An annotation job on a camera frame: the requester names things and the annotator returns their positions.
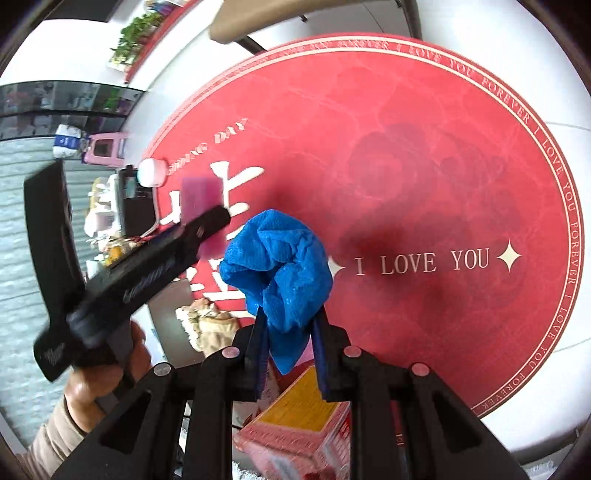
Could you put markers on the left forearm beige sleeve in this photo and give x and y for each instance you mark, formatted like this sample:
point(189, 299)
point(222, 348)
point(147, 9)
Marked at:
point(54, 442)

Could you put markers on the black radio device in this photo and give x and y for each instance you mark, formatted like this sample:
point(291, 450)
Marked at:
point(135, 204)

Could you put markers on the pink plastic stool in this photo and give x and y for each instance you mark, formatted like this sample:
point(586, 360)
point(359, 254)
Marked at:
point(106, 149)

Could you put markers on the left hand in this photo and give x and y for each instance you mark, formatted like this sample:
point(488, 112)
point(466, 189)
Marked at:
point(86, 384)

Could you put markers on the pink sponge block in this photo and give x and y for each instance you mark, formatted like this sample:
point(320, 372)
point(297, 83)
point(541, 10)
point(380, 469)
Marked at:
point(197, 196)

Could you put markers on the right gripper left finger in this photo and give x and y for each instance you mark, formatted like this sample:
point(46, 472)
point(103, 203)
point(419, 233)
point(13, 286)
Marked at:
point(172, 410)

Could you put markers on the beige tan sock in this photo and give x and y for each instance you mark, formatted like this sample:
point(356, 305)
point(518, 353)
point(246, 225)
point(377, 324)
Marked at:
point(215, 334)

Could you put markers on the white round gadget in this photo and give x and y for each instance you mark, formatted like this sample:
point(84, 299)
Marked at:
point(152, 173)

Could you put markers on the gold white scrunchie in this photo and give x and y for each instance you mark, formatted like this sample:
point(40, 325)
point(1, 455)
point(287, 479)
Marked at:
point(190, 316)

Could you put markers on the green potted plant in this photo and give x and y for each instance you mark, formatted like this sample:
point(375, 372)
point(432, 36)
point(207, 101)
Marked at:
point(134, 36)

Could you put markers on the grey storage box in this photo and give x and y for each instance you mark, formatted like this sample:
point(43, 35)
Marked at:
point(171, 335)

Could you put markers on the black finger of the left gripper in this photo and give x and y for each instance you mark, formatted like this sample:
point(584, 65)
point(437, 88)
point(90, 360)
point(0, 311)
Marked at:
point(149, 268)

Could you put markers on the brown chair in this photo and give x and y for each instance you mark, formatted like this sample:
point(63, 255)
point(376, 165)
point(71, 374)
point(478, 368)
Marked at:
point(261, 25)

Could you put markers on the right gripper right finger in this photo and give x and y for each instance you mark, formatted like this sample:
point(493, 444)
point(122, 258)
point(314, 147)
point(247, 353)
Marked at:
point(406, 423)

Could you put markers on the red gift box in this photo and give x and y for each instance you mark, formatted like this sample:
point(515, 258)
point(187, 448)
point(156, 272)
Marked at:
point(300, 436)

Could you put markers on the blue cloth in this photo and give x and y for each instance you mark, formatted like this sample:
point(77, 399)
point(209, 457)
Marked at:
point(282, 268)

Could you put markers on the round red wedding mat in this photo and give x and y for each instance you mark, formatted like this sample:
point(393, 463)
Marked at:
point(446, 206)

